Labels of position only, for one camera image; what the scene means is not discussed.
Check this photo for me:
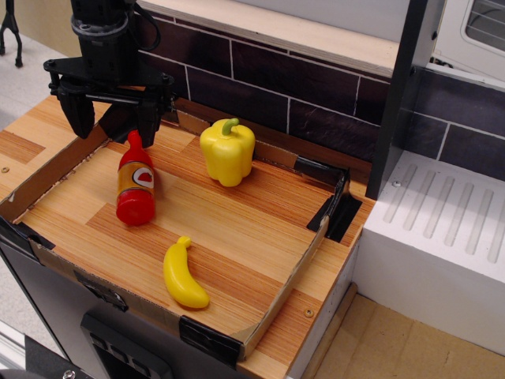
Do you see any cardboard fence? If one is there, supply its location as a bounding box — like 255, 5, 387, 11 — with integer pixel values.
1, 99, 369, 365

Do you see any red hot sauce bottle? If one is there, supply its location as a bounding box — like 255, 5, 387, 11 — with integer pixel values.
116, 130, 155, 226

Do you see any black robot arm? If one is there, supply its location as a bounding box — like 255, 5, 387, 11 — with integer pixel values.
43, 1, 174, 148

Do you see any black tripod stand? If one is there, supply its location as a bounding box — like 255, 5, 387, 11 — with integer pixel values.
0, 0, 24, 68

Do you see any white appliance with vent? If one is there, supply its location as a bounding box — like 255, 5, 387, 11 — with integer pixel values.
433, 0, 504, 81

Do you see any black control panel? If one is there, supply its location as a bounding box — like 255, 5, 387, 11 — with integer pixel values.
80, 313, 174, 379

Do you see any white sink drainboard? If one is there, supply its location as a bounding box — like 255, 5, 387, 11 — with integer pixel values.
353, 152, 504, 354

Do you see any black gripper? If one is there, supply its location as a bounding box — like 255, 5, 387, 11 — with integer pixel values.
43, 23, 173, 148

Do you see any wooden shelf ledge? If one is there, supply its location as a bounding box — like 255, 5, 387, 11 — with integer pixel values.
140, 1, 399, 77

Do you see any yellow toy banana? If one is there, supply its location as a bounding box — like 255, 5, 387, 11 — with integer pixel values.
163, 236, 210, 309

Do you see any yellow toy bell pepper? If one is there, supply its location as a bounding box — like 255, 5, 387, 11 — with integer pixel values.
200, 118, 256, 187

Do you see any black vertical post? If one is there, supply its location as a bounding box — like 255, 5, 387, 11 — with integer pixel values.
366, 0, 446, 200

